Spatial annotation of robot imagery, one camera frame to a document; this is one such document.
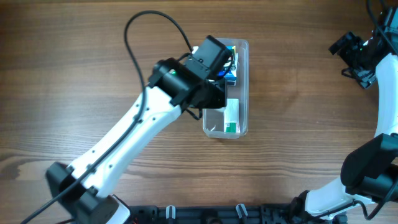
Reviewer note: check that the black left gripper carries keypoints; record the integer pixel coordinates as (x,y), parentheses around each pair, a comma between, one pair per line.
(216,97)

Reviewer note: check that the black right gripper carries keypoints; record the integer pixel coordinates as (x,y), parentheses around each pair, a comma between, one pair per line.
(364,78)

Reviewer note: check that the white blue Hansaplast box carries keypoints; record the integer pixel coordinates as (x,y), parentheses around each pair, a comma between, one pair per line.
(232,81)

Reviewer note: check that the blue yellow VapoDrops box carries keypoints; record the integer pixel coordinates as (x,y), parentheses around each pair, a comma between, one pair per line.
(229,69)

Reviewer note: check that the white green medicine box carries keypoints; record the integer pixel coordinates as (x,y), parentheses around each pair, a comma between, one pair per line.
(231,116)

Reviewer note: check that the white spray bottle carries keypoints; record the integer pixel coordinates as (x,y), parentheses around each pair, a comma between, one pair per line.
(221,110)

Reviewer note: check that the green round-label box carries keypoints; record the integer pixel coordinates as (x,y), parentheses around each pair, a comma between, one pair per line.
(232,49)

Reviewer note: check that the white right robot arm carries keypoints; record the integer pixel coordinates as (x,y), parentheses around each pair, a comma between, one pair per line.
(368,177)

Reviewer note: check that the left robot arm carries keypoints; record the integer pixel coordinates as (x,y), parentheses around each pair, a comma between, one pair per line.
(84,187)

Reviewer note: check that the clear plastic container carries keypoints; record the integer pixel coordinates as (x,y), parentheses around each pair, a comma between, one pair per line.
(213,121)

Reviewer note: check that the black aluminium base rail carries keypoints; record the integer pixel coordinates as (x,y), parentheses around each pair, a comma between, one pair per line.
(260,214)

